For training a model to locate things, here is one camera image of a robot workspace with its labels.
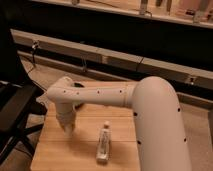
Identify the clear plastic bottle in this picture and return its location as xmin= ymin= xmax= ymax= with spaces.
xmin=96 ymin=121 xmax=111 ymax=164

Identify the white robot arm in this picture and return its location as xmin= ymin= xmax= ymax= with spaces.
xmin=47 ymin=76 xmax=192 ymax=171

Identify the green bowl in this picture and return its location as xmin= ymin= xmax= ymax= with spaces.
xmin=74 ymin=82 xmax=84 ymax=109

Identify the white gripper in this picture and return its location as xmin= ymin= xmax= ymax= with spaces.
xmin=56 ymin=112 xmax=76 ymax=135

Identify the wooden table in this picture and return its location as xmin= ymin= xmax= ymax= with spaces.
xmin=30 ymin=80 xmax=142 ymax=171

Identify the black office chair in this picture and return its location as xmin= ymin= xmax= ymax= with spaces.
xmin=0 ymin=79 xmax=48 ymax=166

